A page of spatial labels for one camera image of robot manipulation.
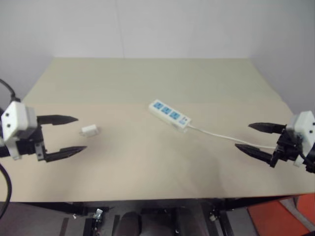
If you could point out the white plug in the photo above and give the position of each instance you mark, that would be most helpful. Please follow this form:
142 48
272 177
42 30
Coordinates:
88 130

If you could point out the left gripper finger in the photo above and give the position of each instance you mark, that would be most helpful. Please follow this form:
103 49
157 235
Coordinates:
64 152
56 119

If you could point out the black table frame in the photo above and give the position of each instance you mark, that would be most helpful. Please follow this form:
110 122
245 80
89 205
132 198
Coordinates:
157 211

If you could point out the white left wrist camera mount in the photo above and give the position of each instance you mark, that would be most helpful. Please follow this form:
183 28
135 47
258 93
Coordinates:
16 118

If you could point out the small metal bracket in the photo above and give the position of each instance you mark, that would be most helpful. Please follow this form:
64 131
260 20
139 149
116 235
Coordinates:
98 214

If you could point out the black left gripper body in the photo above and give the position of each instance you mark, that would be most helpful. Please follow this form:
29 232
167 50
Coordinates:
29 142

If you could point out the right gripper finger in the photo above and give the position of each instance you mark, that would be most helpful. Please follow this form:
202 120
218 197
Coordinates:
258 152
268 127

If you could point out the white power strip blue sockets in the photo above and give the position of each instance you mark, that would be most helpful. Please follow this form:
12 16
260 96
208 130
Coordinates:
168 115

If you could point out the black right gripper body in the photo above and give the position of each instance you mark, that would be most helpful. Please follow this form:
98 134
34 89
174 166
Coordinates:
286 148

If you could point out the small white frame fitting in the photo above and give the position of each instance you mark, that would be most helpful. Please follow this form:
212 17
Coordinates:
212 216

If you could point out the orange floor object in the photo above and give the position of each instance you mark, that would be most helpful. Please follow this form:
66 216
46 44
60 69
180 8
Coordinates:
278 216

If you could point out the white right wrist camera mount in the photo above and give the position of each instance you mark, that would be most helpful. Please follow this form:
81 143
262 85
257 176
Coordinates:
301 125

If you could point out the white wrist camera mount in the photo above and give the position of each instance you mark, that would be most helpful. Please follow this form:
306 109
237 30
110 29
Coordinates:
301 125
16 118

